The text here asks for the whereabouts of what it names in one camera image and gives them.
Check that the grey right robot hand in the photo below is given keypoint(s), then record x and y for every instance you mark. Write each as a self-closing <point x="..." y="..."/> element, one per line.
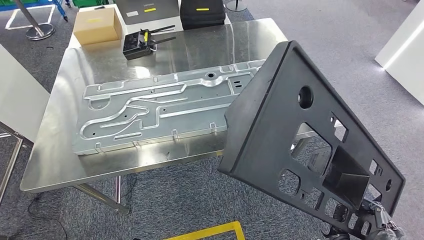
<point x="384" y="230"/>

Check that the black plastic plate bracket part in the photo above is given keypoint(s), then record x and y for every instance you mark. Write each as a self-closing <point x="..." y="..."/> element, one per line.
<point x="258" y="132"/>

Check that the stainless steel workbench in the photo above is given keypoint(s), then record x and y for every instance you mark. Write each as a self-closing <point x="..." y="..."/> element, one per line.
<point x="49" y="159"/>

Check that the chrome stanchion with round base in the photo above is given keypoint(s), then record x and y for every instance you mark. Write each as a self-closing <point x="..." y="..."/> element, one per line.
<point x="236" y="6"/>
<point x="39" y="32"/>

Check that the stamped silver metal panel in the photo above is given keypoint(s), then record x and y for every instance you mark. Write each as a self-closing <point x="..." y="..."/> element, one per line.
<point x="132" y="129"/>

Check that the black carrying case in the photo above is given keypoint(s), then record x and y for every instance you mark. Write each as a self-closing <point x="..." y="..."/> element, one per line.
<point x="202" y="15"/>

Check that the black remote with antennas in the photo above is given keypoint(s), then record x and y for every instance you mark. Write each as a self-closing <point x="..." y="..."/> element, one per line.
<point x="136" y="46"/>

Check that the grey laptop box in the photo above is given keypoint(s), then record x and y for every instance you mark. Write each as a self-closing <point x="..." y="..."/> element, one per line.
<point x="145" y="11"/>

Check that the white low table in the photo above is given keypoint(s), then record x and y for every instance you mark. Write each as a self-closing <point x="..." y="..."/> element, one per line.
<point x="124" y="28"/>

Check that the brown cardboard box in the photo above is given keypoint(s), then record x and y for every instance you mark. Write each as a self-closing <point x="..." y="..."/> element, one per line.
<point x="96" y="26"/>

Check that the green plastic crate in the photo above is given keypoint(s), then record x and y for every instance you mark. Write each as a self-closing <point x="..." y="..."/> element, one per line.
<point x="92" y="3"/>

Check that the stainless steel side table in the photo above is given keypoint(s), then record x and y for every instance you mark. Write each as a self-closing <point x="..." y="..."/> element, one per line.
<point x="11" y="162"/>

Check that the white cabinet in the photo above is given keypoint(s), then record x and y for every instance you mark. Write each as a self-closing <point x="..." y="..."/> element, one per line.
<point x="20" y="92"/>

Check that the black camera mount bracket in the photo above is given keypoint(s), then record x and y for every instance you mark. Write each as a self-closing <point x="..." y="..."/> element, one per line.
<point x="334" y="234"/>

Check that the white lit pedestal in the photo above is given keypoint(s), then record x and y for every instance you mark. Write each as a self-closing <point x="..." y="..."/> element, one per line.
<point x="404" y="53"/>

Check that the blue cart frame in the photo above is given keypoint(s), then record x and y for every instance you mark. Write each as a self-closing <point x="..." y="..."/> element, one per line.
<point x="61" y="10"/>

